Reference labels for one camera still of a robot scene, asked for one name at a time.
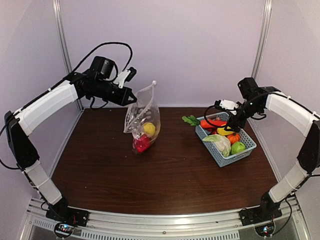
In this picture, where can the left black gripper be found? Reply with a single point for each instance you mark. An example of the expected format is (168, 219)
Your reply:
(122, 99)

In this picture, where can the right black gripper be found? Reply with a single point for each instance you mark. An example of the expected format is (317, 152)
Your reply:
(232, 122)

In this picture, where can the yellow toy bell pepper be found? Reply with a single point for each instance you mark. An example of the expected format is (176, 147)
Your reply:
(223, 132)

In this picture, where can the green toy apple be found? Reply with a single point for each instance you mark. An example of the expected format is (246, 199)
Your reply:
(237, 147)

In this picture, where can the clear polka dot zip bag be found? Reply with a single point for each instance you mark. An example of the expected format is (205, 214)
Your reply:
(144, 110)

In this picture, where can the yellow toy pear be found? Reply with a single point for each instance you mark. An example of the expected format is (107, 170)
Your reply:
(149, 129)

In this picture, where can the orange toy carrot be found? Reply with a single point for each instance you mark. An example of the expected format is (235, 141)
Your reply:
(205, 124)

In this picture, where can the red toy bell pepper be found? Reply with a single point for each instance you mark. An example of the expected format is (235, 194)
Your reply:
(142, 143)

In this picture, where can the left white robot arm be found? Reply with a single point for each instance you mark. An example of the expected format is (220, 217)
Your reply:
(19, 125)

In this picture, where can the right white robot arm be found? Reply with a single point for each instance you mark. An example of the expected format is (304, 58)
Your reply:
(257, 102)

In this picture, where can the orange toy pumpkin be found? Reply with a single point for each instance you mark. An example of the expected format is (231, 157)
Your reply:
(234, 137)

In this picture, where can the toy cabbage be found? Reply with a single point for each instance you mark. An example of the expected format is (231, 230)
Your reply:
(222, 143)

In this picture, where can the blue plastic basket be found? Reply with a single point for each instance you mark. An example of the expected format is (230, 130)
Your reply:
(219, 159)

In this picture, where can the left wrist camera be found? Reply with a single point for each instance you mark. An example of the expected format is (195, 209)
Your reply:
(125, 76)

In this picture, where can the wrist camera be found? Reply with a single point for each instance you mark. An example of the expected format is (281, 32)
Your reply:
(225, 104)
(125, 76)

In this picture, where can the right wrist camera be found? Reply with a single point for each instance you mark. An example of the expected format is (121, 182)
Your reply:
(225, 104)

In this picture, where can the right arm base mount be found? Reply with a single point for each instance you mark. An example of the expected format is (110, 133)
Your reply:
(260, 220)

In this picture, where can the aluminium front rail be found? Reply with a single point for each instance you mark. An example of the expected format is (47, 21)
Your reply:
(219, 225)

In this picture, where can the left aluminium frame post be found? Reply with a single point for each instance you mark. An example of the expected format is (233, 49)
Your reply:
(61, 35)

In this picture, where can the aluminium frame post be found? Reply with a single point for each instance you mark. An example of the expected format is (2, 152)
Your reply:
(264, 30)
(61, 35)

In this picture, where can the right aluminium frame post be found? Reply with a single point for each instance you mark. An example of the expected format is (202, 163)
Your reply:
(264, 30)

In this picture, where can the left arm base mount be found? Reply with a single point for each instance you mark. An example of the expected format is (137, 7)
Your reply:
(68, 218)

